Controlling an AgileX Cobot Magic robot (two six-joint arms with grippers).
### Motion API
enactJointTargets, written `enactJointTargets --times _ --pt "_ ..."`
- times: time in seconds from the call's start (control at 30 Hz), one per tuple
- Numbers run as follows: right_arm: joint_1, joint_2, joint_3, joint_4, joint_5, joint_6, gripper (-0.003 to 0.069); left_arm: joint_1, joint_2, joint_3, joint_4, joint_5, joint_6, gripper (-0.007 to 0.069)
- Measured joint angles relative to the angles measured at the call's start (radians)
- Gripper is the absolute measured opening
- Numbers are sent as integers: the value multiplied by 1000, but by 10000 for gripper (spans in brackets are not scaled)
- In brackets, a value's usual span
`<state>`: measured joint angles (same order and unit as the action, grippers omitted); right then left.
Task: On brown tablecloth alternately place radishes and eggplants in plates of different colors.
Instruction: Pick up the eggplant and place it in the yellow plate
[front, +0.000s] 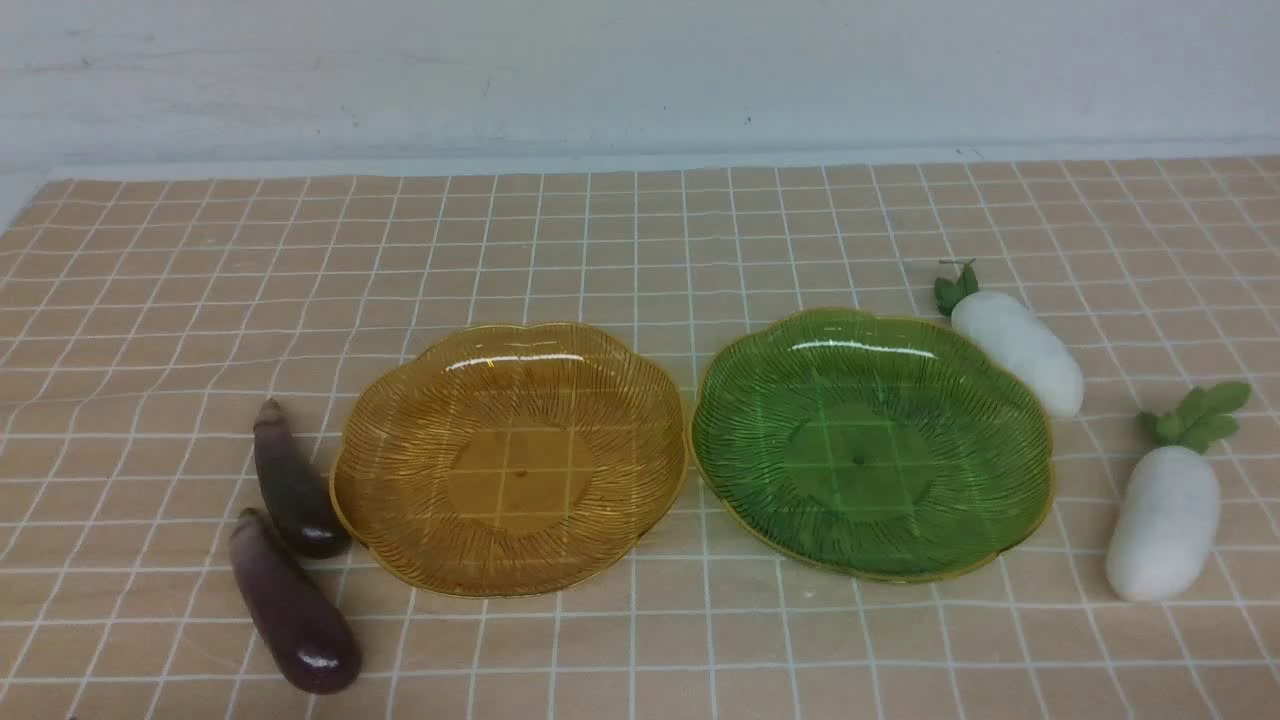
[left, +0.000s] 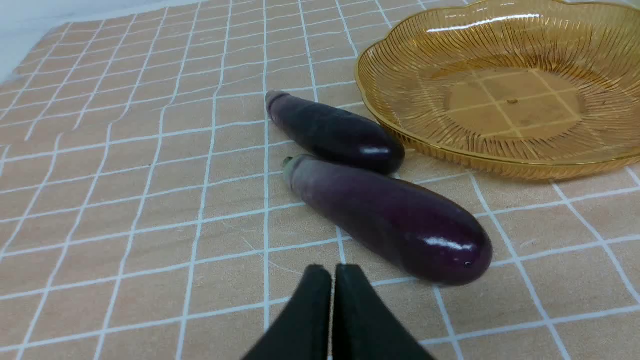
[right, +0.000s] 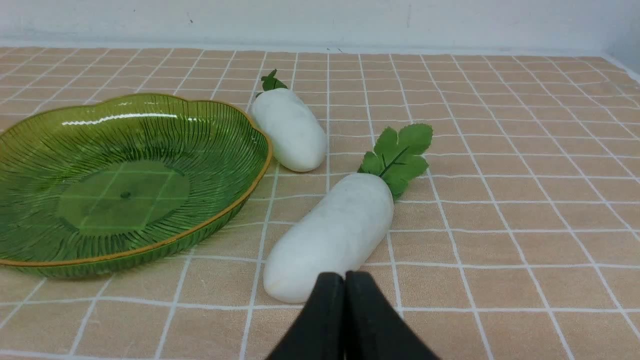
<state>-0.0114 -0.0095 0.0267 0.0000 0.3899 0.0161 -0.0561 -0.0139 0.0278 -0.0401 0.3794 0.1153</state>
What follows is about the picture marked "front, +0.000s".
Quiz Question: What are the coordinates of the purple eggplant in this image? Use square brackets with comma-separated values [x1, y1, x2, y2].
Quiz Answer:
[228, 509, 364, 694]
[253, 398, 351, 560]

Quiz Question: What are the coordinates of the purple eggplant beside amber plate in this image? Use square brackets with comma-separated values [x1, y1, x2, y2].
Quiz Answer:
[253, 398, 351, 560]

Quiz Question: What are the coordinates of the amber glass plate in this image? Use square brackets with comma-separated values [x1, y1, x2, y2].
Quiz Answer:
[329, 322, 689, 598]

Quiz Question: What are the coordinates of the checkered beige tablecloth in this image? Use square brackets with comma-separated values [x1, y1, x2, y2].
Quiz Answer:
[1, 156, 1279, 719]

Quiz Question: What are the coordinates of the white radish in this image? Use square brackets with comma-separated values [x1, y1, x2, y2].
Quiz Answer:
[933, 260, 1085, 418]
[1105, 380, 1252, 603]

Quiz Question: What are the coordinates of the green glass plate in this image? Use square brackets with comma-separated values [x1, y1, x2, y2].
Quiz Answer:
[689, 307, 1056, 583]

